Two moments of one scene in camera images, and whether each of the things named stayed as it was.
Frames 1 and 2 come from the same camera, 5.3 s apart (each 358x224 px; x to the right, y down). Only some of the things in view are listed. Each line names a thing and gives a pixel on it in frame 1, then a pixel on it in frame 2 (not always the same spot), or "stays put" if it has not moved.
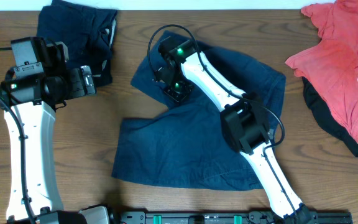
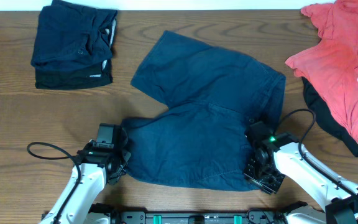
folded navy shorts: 88,33 stays put
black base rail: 223,217 stays put
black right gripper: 177,91 to 263,175
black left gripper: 86,81 to 122,160
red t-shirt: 343,63 stays put
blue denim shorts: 188,148 stays put
